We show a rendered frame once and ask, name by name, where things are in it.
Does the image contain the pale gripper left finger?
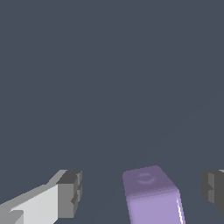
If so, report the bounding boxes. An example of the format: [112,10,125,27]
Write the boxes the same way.
[0,169,83,224]

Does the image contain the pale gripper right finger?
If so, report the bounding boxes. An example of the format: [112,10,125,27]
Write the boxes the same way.
[199,169,224,216]

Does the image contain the purple rounded block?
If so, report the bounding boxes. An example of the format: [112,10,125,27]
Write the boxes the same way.
[122,164,186,224]

